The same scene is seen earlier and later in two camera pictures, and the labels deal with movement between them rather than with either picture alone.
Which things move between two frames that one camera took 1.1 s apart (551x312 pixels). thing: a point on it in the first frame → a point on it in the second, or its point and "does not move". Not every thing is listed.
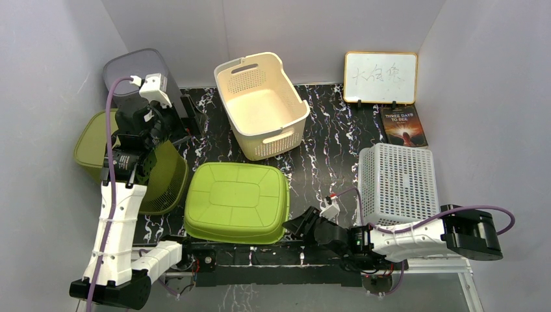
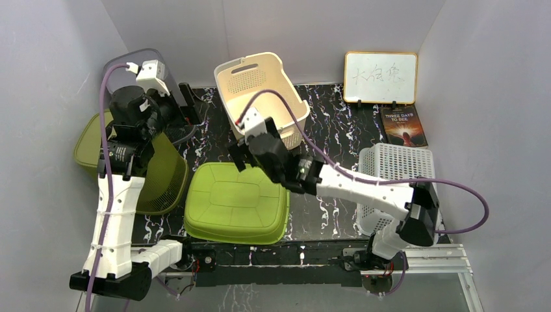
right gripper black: x=311 y=215 → x=238 y=152
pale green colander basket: x=397 y=183 does not move
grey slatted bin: x=139 y=62 does not move
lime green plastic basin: x=236 y=202 does not move
